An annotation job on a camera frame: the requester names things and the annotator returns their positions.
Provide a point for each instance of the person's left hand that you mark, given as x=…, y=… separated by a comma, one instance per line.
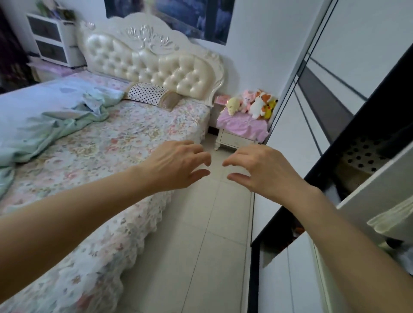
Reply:
x=171, y=164

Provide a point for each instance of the person's right hand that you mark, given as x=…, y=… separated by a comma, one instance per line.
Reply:
x=274, y=174

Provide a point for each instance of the bed with floral sheet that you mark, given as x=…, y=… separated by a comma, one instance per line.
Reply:
x=113, y=145

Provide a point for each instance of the light blue quilt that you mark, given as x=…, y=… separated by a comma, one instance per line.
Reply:
x=38, y=106

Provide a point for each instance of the person's right forearm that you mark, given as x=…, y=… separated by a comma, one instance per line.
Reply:
x=355, y=258

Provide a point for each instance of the person's left forearm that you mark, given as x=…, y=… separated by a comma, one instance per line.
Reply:
x=64, y=225

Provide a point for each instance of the white nightstand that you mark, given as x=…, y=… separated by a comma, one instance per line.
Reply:
x=232, y=140

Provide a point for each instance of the pink cloth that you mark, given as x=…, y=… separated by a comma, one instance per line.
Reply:
x=242, y=124

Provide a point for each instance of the yellow plush toy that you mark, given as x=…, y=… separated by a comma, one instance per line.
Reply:
x=271, y=108

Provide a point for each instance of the white and orange plush toy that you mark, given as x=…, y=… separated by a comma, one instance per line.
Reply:
x=257, y=106

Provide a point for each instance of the polka dot pillow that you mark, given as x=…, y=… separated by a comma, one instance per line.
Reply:
x=364, y=158
x=145, y=92

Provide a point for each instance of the pink plush toy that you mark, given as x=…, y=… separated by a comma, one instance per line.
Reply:
x=247, y=100

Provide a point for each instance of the cream plush toy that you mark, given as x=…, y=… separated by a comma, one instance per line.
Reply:
x=233, y=105

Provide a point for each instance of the small pink box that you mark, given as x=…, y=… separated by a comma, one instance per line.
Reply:
x=221, y=100

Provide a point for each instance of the cream tufted headboard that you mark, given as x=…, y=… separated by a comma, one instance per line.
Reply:
x=145, y=64

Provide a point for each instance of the cream lace cloth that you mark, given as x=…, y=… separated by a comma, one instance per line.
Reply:
x=390, y=216

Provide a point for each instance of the white wardrobe with grey stripes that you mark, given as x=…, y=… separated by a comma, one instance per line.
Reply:
x=355, y=38

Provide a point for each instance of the white cabinet with dark drawers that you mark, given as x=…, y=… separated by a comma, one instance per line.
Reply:
x=69, y=42

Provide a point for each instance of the dark blue wall poster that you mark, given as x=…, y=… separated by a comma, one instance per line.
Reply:
x=180, y=16

